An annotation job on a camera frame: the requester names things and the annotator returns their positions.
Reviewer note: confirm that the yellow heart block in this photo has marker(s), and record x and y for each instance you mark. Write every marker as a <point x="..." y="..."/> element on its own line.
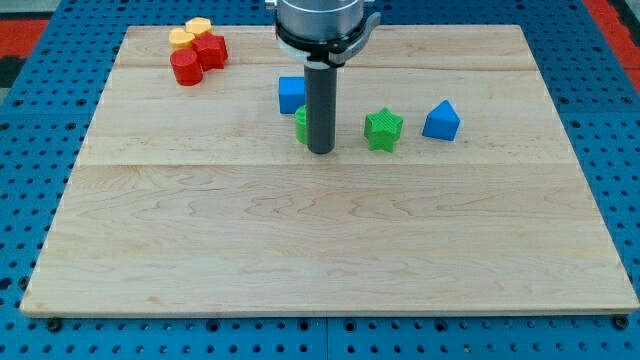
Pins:
<point x="179" y="38"/>

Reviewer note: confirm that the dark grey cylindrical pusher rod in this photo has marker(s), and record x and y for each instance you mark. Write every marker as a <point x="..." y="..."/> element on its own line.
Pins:
<point x="320" y="101"/>

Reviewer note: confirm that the blue cube block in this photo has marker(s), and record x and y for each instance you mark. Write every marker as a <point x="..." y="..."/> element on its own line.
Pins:
<point x="291" y="94"/>

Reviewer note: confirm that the blue triangular prism block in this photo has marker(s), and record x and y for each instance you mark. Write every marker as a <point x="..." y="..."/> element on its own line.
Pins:
<point x="442" y="122"/>

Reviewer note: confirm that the yellow hexagon block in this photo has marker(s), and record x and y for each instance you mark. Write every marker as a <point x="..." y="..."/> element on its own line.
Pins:
<point x="199" y="26"/>

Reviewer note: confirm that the green star block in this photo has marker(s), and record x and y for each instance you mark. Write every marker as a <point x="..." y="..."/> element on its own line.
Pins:
<point x="383" y="129"/>

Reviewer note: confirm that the red cylinder block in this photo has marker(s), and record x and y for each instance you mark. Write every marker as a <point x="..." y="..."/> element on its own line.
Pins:
<point x="186" y="67"/>

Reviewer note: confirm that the light wooden board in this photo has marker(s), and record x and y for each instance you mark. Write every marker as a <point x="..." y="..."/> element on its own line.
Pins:
<point x="200" y="202"/>

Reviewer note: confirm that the green cylinder block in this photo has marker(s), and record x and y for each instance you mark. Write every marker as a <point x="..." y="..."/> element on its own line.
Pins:
<point x="301" y="124"/>

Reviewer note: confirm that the red star-shaped block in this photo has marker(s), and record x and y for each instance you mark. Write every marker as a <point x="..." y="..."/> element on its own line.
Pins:
<point x="211" y="51"/>

